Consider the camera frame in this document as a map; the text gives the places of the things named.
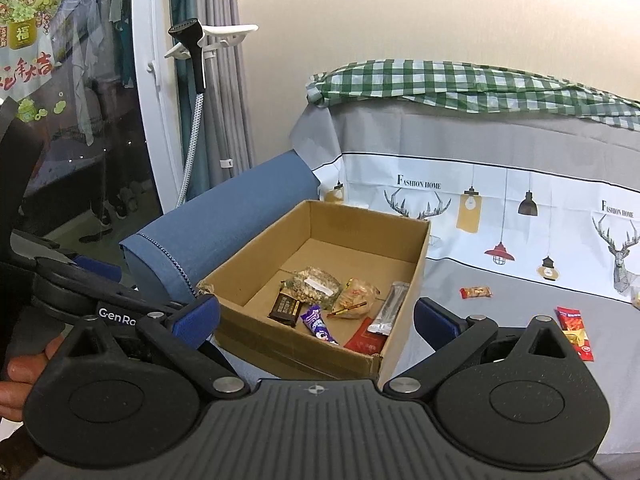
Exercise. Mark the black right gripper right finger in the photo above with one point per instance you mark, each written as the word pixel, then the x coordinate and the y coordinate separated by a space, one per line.
pixel 512 397

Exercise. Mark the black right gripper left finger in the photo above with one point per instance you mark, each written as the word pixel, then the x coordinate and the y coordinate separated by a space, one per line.
pixel 95 407

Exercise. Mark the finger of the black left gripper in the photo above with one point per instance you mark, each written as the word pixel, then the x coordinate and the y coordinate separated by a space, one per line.
pixel 111 271

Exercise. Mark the small red orange candy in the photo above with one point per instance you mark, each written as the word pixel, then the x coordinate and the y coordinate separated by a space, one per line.
pixel 475 292

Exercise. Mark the silver snack bar wrapper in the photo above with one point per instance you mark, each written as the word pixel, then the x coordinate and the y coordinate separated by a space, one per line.
pixel 383 323

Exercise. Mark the black cracker packet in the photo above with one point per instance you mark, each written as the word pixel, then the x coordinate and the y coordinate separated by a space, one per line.
pixel 286 310

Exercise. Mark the clear bag of biscuits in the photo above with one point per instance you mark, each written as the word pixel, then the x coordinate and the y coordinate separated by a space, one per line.
pixel 355 301

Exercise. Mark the clear bag of nut snacks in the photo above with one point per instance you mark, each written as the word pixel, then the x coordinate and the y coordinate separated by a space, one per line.
pixel 313 286

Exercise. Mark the purple chocolate bar wrapper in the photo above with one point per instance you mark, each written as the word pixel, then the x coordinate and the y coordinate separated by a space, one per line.
pixel 313 321

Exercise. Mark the person's left hand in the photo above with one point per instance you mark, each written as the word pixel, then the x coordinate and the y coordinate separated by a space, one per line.
pixel 23 372

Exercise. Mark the red chip snack packet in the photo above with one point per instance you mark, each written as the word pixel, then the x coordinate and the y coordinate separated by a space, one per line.
pixel 573 327

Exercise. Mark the glass door with decals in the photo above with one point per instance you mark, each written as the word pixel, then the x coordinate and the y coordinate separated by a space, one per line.
pixel 69 66

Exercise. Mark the yellow green snack packet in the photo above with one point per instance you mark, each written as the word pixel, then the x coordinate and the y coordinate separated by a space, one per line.
pixel 635 296

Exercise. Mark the printed sofa cover cloth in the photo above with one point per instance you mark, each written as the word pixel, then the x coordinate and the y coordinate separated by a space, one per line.
pixel 544 211

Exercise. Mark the brown cardboard box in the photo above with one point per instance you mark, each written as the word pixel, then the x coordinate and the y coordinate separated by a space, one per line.
pixel 344 241

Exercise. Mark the grey curtain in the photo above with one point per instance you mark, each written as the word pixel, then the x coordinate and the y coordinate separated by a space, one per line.
pixel 224 147

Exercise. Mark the green checked cloth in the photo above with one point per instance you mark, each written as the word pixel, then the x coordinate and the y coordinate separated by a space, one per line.
pixel 470 89

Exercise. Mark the garment steamer with hose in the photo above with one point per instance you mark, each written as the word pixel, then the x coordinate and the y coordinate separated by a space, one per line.
pixel 196 42

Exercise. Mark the white door frame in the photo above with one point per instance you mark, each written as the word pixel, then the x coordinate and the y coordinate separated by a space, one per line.
pixel 158 96

